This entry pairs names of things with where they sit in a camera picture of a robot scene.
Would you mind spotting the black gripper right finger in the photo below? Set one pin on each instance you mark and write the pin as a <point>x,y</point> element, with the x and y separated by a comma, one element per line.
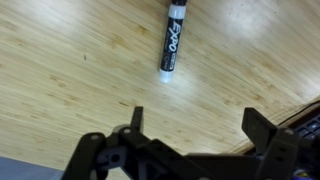
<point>276,150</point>

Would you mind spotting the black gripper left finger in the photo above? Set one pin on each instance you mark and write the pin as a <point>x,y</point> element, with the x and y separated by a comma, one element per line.
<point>100,156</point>

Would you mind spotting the black Expo dry-erase marker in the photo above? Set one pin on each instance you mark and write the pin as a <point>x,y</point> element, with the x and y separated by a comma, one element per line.
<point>170,43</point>

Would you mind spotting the black computer keyboard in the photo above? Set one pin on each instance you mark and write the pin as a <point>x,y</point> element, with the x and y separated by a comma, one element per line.
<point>310,128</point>

